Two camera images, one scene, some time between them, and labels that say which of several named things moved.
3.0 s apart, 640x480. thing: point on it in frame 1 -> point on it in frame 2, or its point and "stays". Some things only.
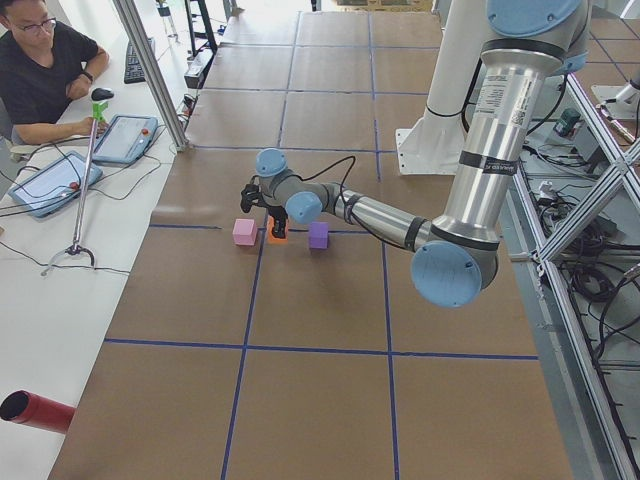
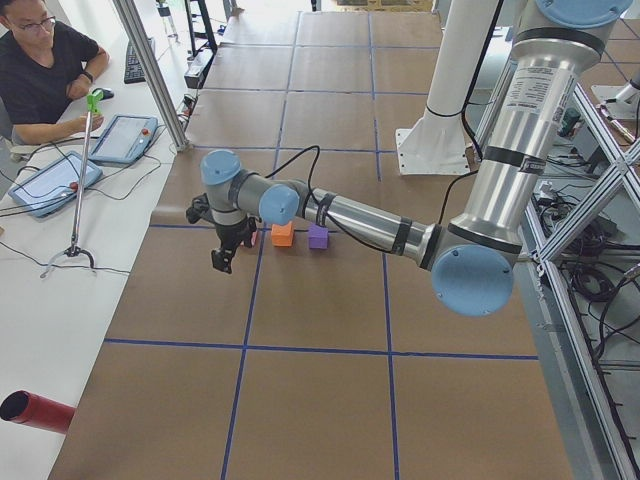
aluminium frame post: (130, 14) stays
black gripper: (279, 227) -> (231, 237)
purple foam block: (319, 235) stays
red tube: (23, 407) stays
